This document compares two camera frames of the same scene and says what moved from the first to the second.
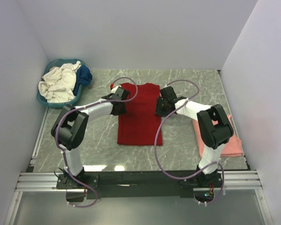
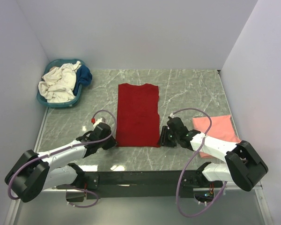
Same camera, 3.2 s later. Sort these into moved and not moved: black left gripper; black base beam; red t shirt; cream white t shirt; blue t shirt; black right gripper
Moved: black right gripper; black left gripper
Not moved: cream white t shirt; black base beam; blue t shirt; red t shirt
